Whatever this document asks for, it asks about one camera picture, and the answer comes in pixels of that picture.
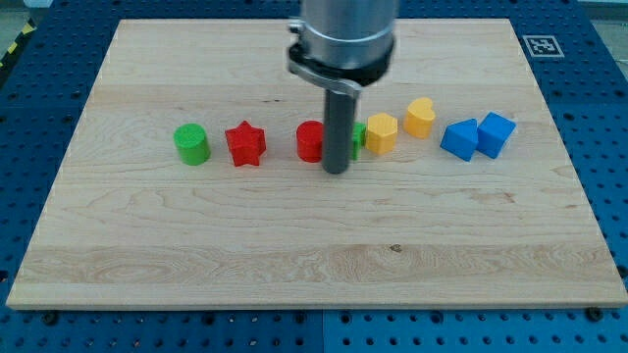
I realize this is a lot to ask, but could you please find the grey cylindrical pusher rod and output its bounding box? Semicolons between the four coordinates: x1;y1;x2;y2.
322;90;356;175

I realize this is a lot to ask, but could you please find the green star block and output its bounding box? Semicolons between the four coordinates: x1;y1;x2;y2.
351;122;367;161

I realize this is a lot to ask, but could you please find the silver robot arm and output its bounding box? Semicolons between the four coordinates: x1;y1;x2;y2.
288;0;399;175

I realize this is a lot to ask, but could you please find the red star block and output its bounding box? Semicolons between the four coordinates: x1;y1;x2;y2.
225;121;266;167

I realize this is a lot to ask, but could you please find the red cylinder block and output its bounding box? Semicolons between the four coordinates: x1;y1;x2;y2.
295;121;324;163

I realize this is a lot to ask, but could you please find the yellow hexagon block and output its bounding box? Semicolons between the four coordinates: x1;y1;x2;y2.
365;113;398;155

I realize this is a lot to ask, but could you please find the yellow heart block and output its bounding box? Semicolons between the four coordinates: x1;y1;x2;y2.
403;97;436;139

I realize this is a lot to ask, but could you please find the blue triangle block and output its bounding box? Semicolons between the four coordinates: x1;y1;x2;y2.
441;119;479;162

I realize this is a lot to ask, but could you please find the green cylinder block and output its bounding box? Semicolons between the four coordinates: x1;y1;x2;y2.
173;124;211;166

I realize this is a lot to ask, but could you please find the blue cube block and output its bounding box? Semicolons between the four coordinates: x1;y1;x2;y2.
477;112;516;159

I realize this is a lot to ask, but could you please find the light wooden board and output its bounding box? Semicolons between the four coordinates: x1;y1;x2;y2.
7;19;627;311

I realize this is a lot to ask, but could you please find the white fiducial marker tag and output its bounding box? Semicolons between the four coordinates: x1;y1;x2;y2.
523;34;564;58

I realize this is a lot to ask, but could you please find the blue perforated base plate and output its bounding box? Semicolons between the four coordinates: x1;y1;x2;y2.
1;1;627;352

